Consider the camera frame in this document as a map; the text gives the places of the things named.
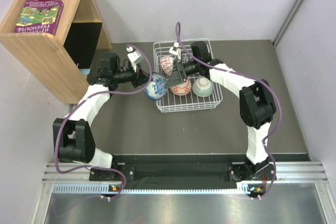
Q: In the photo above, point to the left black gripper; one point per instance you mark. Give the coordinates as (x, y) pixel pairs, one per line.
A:
(140, 77)

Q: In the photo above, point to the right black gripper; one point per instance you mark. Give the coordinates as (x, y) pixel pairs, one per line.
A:
(177, 77)

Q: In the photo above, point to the red floral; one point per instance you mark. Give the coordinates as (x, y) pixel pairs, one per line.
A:
(182, 89)

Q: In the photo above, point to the red patterned white bowl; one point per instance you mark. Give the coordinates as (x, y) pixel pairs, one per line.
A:
(166, 63)

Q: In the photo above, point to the dark blue bottom bowl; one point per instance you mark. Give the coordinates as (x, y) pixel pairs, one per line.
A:
(156, 88)

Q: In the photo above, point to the pale green bowl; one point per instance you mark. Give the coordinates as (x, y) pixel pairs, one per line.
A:
(202, 87)

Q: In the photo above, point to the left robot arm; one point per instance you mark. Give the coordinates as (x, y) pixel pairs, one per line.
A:
(73, 138)

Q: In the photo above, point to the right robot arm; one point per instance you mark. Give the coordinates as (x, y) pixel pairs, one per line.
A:
(256, 103)

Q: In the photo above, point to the wooden shelf unit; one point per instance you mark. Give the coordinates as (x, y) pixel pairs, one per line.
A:
(44, 54)

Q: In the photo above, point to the purple treehouse book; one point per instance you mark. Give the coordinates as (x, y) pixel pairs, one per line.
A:
(39, 17)

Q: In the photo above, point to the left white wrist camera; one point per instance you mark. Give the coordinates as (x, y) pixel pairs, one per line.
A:
(134, 56)

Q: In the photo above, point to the white wire dish rack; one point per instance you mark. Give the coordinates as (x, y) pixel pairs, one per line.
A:
(179, 103)

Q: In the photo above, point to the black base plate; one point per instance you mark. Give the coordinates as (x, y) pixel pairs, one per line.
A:
(176, 165)

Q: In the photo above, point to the aluminium rail frame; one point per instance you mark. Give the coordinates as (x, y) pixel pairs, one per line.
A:
(82, 181)

